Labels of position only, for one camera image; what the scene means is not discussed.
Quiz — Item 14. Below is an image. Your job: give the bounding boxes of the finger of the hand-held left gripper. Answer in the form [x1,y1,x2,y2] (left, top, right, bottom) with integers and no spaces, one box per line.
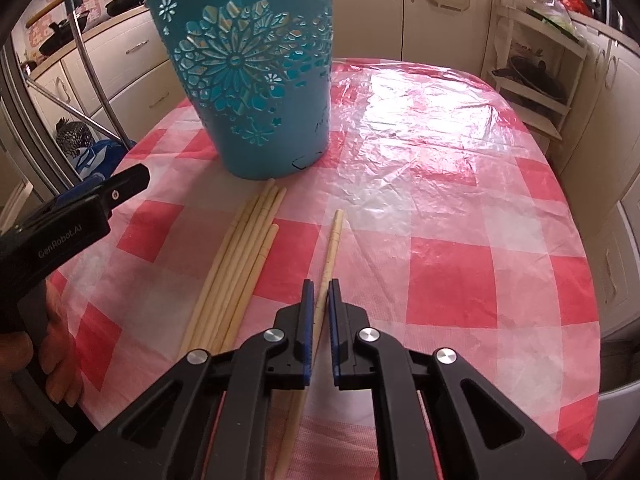
[54,164,151,209]

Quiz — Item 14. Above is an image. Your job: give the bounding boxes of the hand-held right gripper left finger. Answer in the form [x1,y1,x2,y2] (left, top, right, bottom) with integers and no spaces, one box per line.
[57,280,317,480]

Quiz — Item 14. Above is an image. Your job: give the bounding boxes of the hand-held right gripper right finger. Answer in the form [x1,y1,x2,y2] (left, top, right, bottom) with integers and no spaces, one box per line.
[327,279,586,480]

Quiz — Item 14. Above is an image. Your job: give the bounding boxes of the pale wooden chopstick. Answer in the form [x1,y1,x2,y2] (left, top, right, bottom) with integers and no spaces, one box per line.
[277,209,347,480]
[178,202,253,351]
[197,184,281,352]
[220,225,279,353]
[207,187,287,353]
[187,178,276,351]

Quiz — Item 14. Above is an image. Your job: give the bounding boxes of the teal floral cutout basket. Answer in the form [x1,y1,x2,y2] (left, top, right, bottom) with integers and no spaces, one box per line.
[145,0,335,181]

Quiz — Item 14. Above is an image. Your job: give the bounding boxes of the person's left hand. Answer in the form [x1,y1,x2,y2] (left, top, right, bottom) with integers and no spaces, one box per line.
[0,280,84,408]

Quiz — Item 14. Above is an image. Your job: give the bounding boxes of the blue white bag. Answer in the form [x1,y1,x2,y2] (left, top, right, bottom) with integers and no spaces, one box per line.
[75,140,137,181]

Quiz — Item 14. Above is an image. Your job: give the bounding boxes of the metal pole with blue top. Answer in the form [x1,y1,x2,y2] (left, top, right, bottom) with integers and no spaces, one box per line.
[62,0,127,147]

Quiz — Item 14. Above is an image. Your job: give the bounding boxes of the cream cabinet with long drawers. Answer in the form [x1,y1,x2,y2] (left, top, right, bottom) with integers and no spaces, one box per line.
[25,10,193,148]

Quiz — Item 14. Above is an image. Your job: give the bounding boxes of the red white checkered tablecloth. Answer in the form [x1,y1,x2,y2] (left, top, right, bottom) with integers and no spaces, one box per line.
[47,57,601,480]

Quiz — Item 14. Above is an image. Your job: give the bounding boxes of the black frying pan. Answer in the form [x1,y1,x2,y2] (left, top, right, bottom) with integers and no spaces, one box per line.
[39,19,92,57]

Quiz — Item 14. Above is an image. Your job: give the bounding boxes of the cream sink base cabinets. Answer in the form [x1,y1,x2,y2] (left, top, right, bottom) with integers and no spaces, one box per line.
[332,0,501,78]

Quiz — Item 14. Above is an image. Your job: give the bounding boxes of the white shelf trolley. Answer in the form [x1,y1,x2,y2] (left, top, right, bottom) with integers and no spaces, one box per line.
[487,0,588,141]

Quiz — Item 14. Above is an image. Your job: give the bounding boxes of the black pan with lid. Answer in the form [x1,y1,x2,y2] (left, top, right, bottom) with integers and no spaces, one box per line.
[492,55,568,103]

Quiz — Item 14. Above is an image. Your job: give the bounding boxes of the cream cabinet with small drawers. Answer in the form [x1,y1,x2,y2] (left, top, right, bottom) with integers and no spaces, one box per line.
[547,15,640,396]

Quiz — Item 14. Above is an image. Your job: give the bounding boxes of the clear bag of green vegetables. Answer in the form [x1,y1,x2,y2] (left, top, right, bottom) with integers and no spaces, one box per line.
[525,0,583,36]

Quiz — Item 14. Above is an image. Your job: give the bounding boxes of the grey metal frame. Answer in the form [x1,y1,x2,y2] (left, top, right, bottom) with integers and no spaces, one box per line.
[0,40,126,221]

